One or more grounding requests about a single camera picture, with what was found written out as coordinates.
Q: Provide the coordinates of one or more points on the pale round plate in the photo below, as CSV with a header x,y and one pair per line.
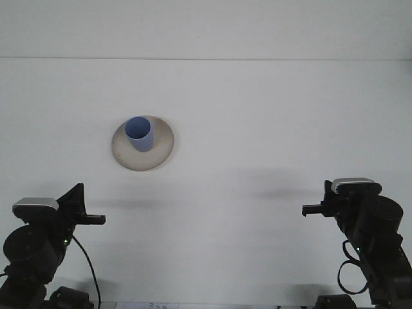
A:
x,y
161,151

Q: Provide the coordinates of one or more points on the pale blue cup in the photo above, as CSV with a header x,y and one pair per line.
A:
x,y
141,141

